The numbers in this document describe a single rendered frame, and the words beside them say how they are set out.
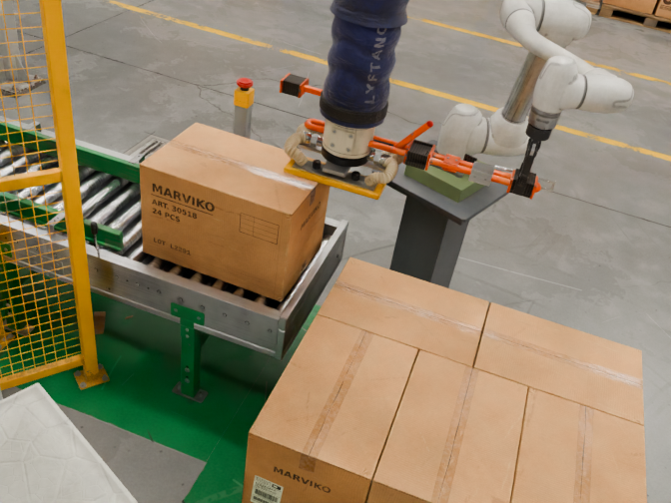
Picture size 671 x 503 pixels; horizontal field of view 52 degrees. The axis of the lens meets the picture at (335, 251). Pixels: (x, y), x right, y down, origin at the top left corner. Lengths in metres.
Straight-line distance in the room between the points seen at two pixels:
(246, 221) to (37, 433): 1.14
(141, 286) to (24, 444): 1.20
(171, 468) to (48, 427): 1.21
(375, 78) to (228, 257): 0.88
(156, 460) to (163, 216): 0.92
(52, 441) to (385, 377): 1.19
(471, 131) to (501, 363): 1.00
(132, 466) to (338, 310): 0.96
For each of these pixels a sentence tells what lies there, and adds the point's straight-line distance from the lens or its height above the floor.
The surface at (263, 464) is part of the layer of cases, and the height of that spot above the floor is 0.42.
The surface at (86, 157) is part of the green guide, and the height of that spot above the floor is 0.61.
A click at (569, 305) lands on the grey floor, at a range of 3.91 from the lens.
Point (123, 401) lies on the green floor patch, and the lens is 2.97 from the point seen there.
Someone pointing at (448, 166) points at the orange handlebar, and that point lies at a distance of 2.29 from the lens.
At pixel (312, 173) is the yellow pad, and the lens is 2.32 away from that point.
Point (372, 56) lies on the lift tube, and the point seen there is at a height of 1.50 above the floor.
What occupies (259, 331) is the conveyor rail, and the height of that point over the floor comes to 0.50.
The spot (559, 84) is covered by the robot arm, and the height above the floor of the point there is 1.55.
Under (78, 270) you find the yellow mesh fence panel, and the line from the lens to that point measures 2.65.
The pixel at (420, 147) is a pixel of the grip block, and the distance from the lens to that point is 2.34.
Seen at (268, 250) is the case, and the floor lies 0.77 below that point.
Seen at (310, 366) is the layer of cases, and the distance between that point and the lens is 2.37.
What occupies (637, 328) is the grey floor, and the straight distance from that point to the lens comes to 3.96.
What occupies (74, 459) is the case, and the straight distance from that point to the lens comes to 1.54.
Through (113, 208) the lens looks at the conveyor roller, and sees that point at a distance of 3.06.
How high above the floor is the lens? 2.25
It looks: 36 degrees down
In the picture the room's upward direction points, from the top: 10 degrees clockwise
